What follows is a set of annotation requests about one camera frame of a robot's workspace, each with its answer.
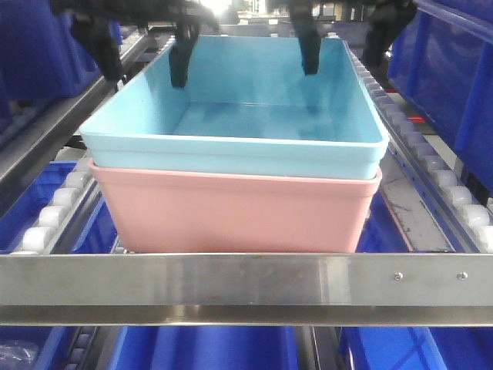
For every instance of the stainless steel shelf rack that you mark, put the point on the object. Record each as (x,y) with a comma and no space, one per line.
(424,257)

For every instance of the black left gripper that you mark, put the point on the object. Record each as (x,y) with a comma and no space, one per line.
(90,28)

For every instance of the blue storage bin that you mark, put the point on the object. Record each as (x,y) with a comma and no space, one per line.
(39,57)
(442,65)

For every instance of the light blue plastic box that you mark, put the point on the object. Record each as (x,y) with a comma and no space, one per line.
(247,108)

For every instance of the blue storage bin right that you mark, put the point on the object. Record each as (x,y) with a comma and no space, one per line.
(442,65)

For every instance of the blue storage bin left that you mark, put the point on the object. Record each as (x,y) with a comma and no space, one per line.
(39,57)

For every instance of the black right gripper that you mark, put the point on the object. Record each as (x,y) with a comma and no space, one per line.
(386,22)

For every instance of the pink plastic box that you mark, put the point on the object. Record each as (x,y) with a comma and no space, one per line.
(162,211)

